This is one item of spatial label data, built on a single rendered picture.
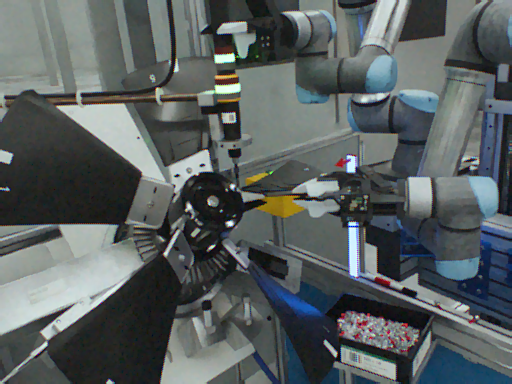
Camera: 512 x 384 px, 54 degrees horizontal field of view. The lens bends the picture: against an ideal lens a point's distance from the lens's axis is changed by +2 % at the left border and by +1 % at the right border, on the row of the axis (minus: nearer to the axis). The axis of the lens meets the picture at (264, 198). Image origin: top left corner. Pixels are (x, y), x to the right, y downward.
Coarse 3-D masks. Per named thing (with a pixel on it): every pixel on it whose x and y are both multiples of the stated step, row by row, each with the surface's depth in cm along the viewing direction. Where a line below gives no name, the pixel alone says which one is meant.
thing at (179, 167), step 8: (200, 152) 95; (208, 152) 95; (184, 160) 96; (192, 160) 95; (200, 160) 94; (208, 160) 94; (176, 168) 96; (184, 168) 95; (200, 168) 94; (208, 168) 93; (184, 176) 95; (176, 184) 95; (176, 192) 95
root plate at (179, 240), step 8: (176, 232) 84; (176, 240) 84; (184, 240) 86; (168, 248) 82; (184, 248) 87; (168, 256) 82; (176, 256) 84; (192, 256) 90; (176, 264) 85; (184, 264) 87; (176, 272) 85; (184, 272) 88
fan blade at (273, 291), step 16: (256, 272) 88; (272, 288) 88; (272, 304) 84; (288, 304) 88; (304, 304) 97; (288, 320) 84; (304, 320) 89; (320, 320) 96; (288, 336) 82; (304, 336) 85; (320, 336) 90; (336, 336) 95; (304, 352) 82; (320, 352) 86; (304, 368) 80; (320, 368) 83
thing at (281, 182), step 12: (288, 168) 114; (300, 168) 113; (312, 168) 114; (264, 180) 107; (276, 180) 106; (288, 180) 105; (300, 180) 105; (252, 192) 98; (264, 192) 96; (276, 192) 97; (288, 192) 97; (336, 192) 103
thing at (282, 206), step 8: (256, 176) 147; (248, 184) 146; (264, 200) 142; (272, 200) 140; (280, 200) 137; (288, 200) 138; (256, 208) 147; (264, 208) 144; (272, 208) 141; (280, 208) 138; (288, 208) 138; (296, 208) 141; (304, 208) 143; (280, 216) 139
